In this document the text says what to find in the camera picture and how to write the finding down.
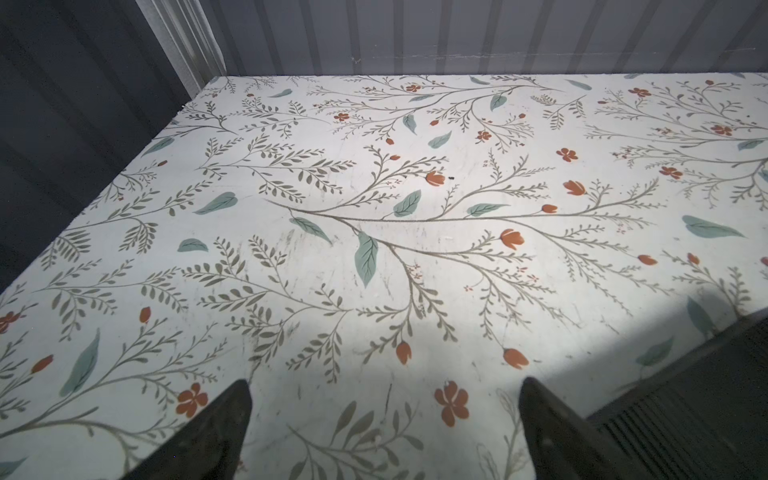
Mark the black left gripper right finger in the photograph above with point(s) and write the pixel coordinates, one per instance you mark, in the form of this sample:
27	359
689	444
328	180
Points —
562	445

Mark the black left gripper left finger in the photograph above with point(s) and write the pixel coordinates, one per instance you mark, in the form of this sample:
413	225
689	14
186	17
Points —
207	447

